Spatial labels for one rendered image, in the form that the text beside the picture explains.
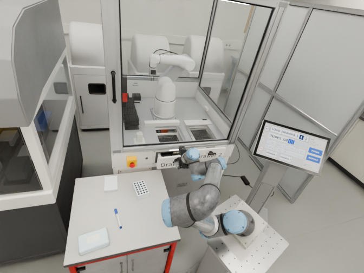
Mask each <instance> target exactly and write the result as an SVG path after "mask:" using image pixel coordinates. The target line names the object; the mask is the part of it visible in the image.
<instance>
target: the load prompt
mask: <svg viewBox="0 0 364 273"><path fill-rule="evenodd" d="M270 131H271V132H274V133H277V134H281V135H285V136H287V137H291V138H294V139H297V140H301V141H305V142H309V138H310V136H307V135H304V134H300V133H296V132H293V131H289V130H287V129H283V128H279V127H276V126H272V125H271V128H270Z"/></svg>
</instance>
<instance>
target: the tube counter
mask: <svg viewBox="0 0 364 273"><path fill-rule="evenodd" d="M282 142H284V143H288V144H291V145H294V146H297V147H301V148H305V149H307V145H308V144H306V143H303V142H300V141H297V140H293V139H290V138H286V137H283V141H282Z"/></svg>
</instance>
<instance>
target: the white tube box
mask: <svg viewBox="0 0 364 273"><path fill-rule="evenodd" d="M132 186H133V190H134V192H135V195H136V198H137V199H141V198H145V197H148V196H149V191H148V188H147V186H146V184H145V182H144V180H141V181H136V182H134V183H132Z"/></svg>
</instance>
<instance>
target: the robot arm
mask: <svg viewBox="0 0 364 273"><path fill-rule="evenodd" d="M179 152H180V155H181V157H178V158H176V159H174V163H175V167H176V168H177V167H178V169H181V168H183V169H188V168H189V169H190V175H191V177H192V180H193V181H198V180H202V179H204V178H205V180H204V183H203V185H202V186H201V187H200V189H198V190H196V191H193V192H190V193H186V194H182V195H179V196H175V197H172V198H171V197H169V198H168V199H165V200H164V201H163V203H162V205H161V215H162V219H163V222H164V224H165V225H166V226H167V227H168V228H170V227H174V226H180V227H182V228H189V227H193V228H196V229H198V230H199V233H200V234H201V236H202V237H203V238H204V239H212V238H216V237H222V236H227V235H234V234H236V235H238V236H241V237H246V236H249V235H251V234H252V233H253V231H254V229H255V221H254V218H253V217H252V215H251V214H249V213H248V212H246V211H244V210H230V211H228V212H226V213H221V214H217V215H213V214H212V213H213V211H214V210H215V209H216V207H217V206H218V204H219V201H220V195H221V192H220V189H219V186H220V178H221V173H222V170H224V169H226V168H227V165H226V161H225V159H224V158H223V157H218V158H215V159H211V160H208V161H205V162H202V163H200V160H199V157H200V151H199V150H198V149H197V148H190V149H188V150H187V151H186V148H185V146H179ZM178 164H179V166H178ZM204 175H206V177H204Z"/></svg>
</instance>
